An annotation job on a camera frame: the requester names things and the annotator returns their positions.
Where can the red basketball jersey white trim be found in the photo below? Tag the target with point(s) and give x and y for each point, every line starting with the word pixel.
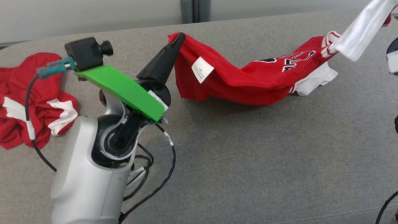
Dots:
pixel 248 84

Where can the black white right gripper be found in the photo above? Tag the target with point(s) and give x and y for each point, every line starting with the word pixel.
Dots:
pixel 394 60

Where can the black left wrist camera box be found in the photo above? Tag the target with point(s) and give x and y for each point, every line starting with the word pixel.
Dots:
pixel 84 53

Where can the grey metal partition post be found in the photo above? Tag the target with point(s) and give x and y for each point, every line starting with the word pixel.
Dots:
pixel 186 11

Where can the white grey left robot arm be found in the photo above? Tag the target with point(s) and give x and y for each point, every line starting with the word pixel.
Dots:
pixel 84 180

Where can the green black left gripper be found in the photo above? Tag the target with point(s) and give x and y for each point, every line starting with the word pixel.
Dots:
pixel 124 90

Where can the red shorts with white stripes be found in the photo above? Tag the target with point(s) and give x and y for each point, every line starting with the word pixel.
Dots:
pixel 46 87

